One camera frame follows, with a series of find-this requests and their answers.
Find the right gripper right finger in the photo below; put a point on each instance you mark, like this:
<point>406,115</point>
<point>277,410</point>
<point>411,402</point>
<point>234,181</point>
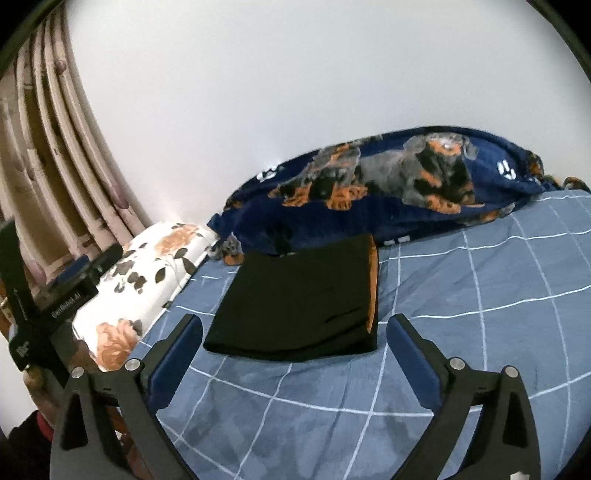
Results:
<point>424,365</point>

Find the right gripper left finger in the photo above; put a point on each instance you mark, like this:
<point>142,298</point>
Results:
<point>167,361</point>

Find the black pants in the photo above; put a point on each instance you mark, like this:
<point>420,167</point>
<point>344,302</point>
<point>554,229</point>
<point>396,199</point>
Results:
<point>309,305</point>

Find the person left hand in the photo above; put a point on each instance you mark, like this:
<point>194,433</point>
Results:
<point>44,391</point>

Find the white floral pillow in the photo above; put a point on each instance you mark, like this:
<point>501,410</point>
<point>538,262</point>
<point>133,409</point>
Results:
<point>134,293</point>

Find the blue grid bedsheet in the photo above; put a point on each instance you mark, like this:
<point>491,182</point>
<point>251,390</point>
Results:
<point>512,292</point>

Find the beige pink curtain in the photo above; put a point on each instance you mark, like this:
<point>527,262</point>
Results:
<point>56,179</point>

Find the navy dog print blanket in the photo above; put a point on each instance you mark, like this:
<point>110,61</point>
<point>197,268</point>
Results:
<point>396,186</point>

